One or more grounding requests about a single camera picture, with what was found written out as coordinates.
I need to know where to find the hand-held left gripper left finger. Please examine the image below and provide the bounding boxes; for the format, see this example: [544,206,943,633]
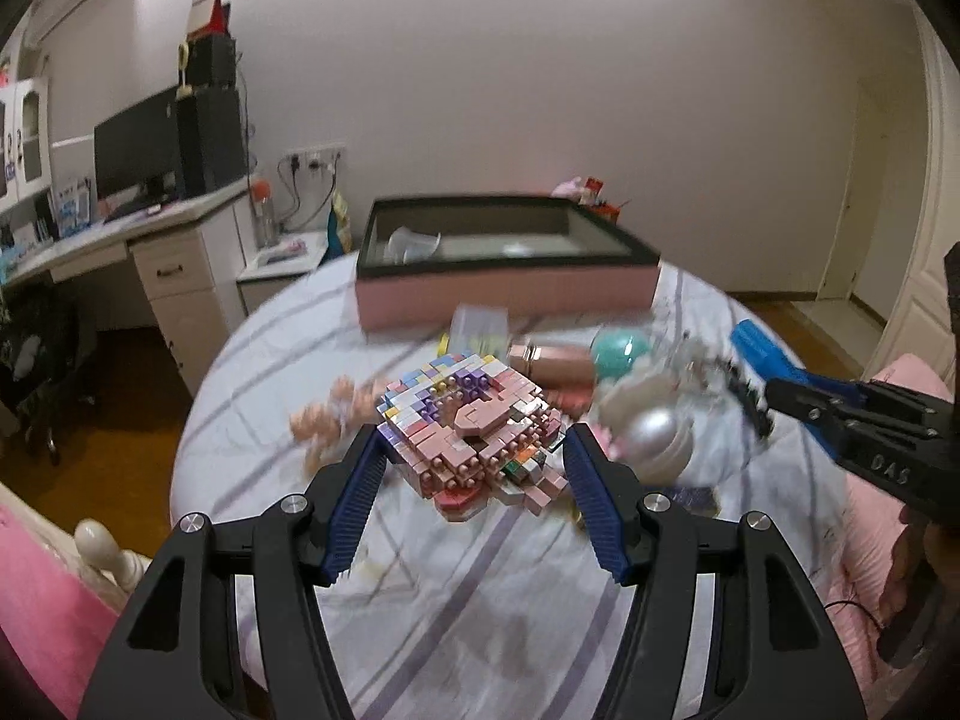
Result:
[79,424,391,720]

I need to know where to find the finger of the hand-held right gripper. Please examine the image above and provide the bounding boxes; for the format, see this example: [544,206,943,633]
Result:
[765,377,938,466]
[731,319,875,406]

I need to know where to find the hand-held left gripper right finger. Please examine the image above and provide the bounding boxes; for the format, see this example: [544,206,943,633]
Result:
[562,424,878,720]

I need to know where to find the fox-eared doll figure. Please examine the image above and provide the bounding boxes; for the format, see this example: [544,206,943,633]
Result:
[289,375,391,477]

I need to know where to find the pearly pink ball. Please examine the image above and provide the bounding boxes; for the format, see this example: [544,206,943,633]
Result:
[607,401,695,481]

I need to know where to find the pink building block toy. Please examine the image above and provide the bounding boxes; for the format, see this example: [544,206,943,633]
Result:
[375,351,571,524]

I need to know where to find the teal ball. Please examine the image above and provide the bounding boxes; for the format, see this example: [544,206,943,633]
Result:
[589,325,655,383]

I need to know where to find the clear plastic box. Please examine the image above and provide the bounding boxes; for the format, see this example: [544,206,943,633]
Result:
[450,305,512,350]

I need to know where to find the pink storage box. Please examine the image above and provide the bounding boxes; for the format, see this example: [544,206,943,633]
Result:
[354,193,662,332]

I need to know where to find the person's right hand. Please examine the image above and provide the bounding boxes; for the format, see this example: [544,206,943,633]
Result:
[877,502,960,665]

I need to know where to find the rose gold bottle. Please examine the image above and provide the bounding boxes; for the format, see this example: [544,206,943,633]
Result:
[508,340,601,383]

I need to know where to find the cream door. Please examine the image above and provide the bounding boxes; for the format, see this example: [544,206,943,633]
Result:
[817,0,935,308]

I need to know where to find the red plastic crate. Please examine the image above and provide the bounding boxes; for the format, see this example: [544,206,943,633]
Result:
[581,176,632,224]

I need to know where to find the white nightstand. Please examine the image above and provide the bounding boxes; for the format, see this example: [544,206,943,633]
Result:
[236,229,331,316]

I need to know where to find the cream bedpost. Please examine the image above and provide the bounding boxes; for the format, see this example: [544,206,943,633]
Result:
[73,517,155,595]

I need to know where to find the yellow snack bag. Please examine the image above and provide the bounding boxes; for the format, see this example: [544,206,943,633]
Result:
[326,191,353,256]

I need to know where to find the white desk with drawers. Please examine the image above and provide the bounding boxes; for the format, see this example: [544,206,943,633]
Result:
[0,176,252,398]

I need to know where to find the clear bottle orange cap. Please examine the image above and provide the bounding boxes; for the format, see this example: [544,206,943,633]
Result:
[251,176,277,248]

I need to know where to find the pink blanket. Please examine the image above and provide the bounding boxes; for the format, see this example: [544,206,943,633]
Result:
[0,502,125,720]

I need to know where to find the black office chair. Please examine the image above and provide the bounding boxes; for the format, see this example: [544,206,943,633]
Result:
[0,289,98,466]

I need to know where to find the black keyboard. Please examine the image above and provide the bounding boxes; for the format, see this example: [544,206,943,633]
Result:
[101,199,162,224]

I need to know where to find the black computer tower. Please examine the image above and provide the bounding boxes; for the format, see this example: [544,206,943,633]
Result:
[176,86,248,196]

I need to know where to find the blue boxes on desk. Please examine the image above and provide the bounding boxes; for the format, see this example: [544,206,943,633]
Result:
[52,176,95,237]

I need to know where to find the black computer monitor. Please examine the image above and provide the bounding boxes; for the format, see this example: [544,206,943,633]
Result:
[94,85,185,205]

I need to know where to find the black speaker box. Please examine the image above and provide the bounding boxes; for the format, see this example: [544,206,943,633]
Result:
[184,34,238,89]

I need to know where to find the white glass door cabinet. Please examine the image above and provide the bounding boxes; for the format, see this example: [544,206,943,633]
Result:
[0,75,53,203]

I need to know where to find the red and white box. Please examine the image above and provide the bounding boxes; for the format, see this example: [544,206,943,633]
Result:
[187,0,232,38]

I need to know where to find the white wall power strip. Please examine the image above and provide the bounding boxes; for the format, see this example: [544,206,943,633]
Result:
[281,139,347,175]

